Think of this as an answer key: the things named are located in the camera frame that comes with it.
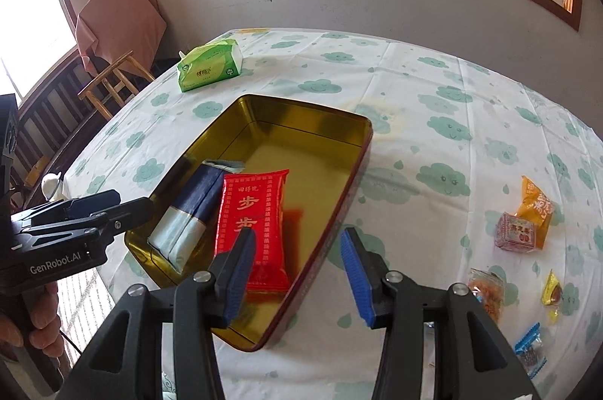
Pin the bright side window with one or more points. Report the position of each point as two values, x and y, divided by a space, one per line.
28 18

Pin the cloud print tablecloth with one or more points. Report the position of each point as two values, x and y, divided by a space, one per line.
424 70

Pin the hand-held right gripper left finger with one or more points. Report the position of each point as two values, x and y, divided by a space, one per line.
239 275

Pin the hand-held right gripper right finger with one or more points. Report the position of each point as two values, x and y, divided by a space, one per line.
354 282

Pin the green tissue pack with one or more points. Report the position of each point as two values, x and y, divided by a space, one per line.
209 65

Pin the dark wooden bench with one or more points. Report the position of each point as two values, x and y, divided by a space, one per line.
52 112

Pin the orange and red snack packet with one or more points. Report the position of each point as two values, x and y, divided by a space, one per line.
487 291

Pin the gold tin box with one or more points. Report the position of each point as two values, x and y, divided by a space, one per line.
301 155

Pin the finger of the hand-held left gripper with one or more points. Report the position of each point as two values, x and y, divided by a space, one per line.
127 214
94 202

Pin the wooden stool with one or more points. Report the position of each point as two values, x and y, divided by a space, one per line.
110 82

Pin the blue and white candy packet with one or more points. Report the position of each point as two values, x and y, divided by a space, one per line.
530 350

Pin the pink cloth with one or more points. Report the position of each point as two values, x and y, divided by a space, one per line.
120 18

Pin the small yellow candy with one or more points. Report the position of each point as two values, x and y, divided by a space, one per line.
552 294

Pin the clear square candy packet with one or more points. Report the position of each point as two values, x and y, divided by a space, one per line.
516 232

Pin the person's left hand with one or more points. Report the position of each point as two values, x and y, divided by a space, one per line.
28 317

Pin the blue and white snack packet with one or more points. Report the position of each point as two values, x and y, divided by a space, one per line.
188 211

